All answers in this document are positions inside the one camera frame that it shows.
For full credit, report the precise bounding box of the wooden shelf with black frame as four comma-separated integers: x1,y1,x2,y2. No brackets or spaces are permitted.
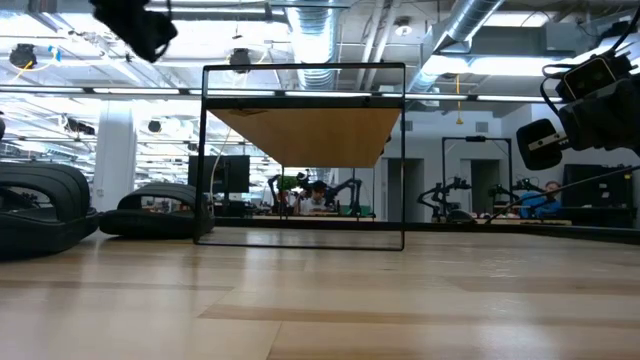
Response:
193,62,407,252

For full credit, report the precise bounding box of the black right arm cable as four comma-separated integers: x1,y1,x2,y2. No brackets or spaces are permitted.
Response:
483,166,640,225

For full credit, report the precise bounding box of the long ceiling light strip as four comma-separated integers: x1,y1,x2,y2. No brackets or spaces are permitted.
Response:
0,85,566,104

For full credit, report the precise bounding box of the black equipment case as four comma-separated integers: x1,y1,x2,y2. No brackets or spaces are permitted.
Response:
562,162,636,229

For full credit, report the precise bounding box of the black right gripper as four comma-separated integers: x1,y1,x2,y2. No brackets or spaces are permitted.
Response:
516,74,640,171

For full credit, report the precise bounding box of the black ceiling speaker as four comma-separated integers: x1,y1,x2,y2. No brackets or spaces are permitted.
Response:
228,47,252,69

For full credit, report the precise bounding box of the silver ceiling duct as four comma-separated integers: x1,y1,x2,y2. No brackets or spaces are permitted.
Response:
287,0,346,91
407,0,506,94

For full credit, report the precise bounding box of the person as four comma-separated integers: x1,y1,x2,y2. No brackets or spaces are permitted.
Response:
297,179,332,216
518,179,565,220

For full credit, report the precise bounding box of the white building column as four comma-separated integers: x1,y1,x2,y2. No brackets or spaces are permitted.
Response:
92,114,138,212

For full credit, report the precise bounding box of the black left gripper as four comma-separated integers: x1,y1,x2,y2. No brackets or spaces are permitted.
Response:
89,0,179,64

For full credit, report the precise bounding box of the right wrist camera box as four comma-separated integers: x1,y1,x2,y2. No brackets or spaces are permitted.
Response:
555,53,624,104

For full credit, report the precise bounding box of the black rubber slide sandal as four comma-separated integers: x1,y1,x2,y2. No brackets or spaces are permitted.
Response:
0,161,100,262
98,182,216,239

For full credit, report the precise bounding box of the black background monitor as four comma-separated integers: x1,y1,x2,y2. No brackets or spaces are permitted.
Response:
187,154,251,195

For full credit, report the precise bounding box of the yellow hanging cord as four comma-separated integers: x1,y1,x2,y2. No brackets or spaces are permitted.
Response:
454,73,465,126

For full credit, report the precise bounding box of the black metal table frame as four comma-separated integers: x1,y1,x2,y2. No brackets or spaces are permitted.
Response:
214,215,640,245

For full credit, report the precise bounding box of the black background stand frame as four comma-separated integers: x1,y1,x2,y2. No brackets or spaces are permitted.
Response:
441,134,515,216

